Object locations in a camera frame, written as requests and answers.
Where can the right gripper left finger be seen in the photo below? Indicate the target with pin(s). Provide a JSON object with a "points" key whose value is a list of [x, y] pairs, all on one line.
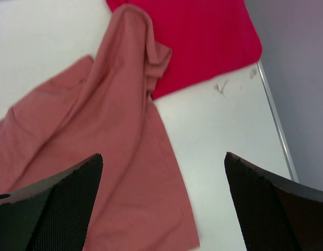
{"points": [[54, 213]]}

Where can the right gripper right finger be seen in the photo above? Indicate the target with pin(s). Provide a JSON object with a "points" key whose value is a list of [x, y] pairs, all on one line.
{"points": [[274, 213]]}

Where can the salmon pink t shirt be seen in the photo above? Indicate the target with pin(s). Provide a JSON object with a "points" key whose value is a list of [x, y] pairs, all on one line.
{"points": [[103, 105]]}

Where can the folded red t shirt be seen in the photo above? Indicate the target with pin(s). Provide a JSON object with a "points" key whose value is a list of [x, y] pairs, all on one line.
{"points": [[207, 39]]}

